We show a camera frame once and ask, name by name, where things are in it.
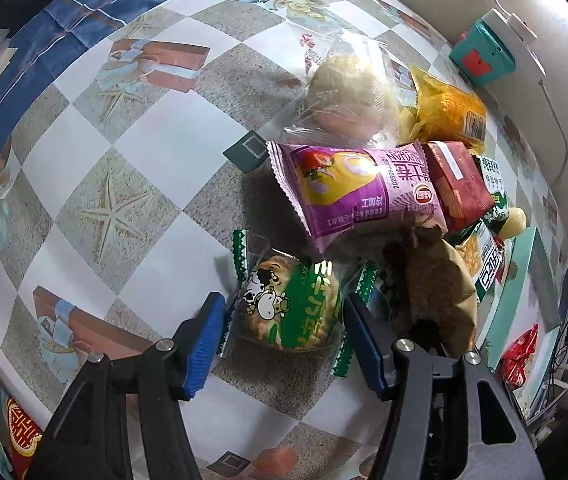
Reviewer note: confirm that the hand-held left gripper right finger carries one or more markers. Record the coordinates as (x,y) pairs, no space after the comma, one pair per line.
(364,350)

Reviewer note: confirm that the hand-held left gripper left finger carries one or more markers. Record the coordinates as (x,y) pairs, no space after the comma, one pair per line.
(206,345)

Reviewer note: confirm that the green cow print snack packet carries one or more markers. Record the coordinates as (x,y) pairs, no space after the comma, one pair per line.
(289,300)

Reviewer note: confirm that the yellow snack packet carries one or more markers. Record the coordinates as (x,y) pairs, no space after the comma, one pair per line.
(444,105)

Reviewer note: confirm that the brown snack packet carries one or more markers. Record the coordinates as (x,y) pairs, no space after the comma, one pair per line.
(439,280)

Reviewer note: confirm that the orange and white snack packet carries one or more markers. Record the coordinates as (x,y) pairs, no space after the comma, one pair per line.
(484,255)

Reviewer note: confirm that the shiny red snack packet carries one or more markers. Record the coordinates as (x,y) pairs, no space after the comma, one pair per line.
(519,355)

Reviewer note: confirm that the purple snack packet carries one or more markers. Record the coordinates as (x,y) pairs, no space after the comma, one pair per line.
(354,185)

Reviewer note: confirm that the pale teal tray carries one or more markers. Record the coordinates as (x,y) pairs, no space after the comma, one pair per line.
(524,300)

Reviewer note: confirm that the dark square card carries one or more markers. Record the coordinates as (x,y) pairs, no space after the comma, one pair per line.
(246,151)

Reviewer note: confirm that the red patterned ornament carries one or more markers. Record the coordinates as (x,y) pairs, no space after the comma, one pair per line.
(23,430)

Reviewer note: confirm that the green and white snack packet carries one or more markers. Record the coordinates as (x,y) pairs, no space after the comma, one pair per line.
(494,190)

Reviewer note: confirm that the clear bagged bread bun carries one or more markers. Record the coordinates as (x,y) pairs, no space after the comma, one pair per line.
(349,90)

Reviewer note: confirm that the teal toy box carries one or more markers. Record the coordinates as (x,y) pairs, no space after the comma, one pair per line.
(481,52)

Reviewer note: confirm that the white power strip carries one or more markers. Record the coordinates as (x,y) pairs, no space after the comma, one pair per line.
(519,35)

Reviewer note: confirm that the blue plaid cloth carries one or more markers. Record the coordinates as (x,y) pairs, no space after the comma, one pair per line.
(38,35)

